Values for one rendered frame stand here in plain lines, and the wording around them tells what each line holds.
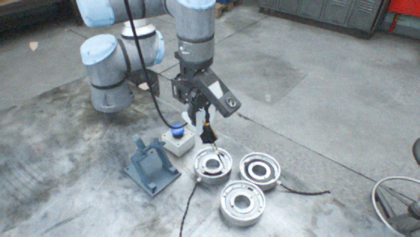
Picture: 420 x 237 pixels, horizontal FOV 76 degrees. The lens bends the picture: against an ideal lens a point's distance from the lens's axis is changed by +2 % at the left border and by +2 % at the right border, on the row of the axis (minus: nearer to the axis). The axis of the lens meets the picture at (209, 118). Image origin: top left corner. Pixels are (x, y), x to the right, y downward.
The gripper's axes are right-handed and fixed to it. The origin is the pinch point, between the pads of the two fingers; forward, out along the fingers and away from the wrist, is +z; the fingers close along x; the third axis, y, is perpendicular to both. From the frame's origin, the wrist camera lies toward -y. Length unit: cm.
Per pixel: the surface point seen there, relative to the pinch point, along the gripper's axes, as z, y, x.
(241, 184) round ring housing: 10.1, -13.3, 0.7
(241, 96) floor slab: 94, 75, -127
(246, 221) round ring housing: 9.6, -20.0, 8.1
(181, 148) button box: 10.1, 7.1, 2.3
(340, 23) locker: 82, 68, -320
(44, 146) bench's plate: 13, 41, 28
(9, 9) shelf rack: 54, 333, -38
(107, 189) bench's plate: 13.1, 12.8, 23.5
